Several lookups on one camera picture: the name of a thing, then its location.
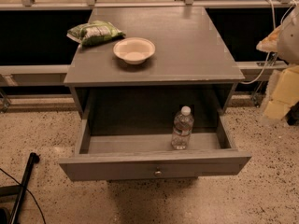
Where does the grey wooden cabinet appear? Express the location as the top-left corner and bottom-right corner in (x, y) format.
(64, 6), (246, 119)

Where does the metal railing frame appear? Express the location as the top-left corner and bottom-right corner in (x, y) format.
(0, 0), (299, 114)

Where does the round metal drawer knob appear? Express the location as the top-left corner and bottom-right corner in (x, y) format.
(154, 170), (162, 176)

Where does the clear plastic water bottle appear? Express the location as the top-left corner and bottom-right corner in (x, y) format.
(171, 106), (194, 150)

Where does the green snack bag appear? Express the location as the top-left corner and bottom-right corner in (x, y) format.
(66, 21), (125, 47)

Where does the open grey top drawer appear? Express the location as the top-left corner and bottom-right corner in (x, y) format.
(59, 115), (251, 181)

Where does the white cable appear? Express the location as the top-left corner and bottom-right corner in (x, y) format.
(240, 0), (299, 86)

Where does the black stand leg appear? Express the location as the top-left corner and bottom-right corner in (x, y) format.
(0, 152), (39, 224)

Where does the thin black cable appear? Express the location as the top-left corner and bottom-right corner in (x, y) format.
(0, 167), (47, 224)

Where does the white paper bowl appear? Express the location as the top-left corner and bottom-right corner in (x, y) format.
(113, 37), (155, 64)

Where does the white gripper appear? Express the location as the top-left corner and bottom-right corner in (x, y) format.
(256, 6), (299, 124)

